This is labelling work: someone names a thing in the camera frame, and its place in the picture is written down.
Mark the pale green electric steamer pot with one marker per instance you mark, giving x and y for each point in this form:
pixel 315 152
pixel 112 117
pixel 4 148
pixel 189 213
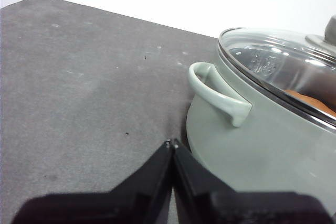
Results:
pixel 262 150

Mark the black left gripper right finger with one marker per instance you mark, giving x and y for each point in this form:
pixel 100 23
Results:
pixel 223 208

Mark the brown potato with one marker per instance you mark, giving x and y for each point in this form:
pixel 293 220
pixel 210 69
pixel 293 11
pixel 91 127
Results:
pixel 315 103

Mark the glass lid with green knob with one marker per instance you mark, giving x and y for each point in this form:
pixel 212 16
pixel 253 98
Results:
pixel 278 58

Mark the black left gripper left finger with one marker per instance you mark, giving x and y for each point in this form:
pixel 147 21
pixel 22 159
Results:
pixel 126 205

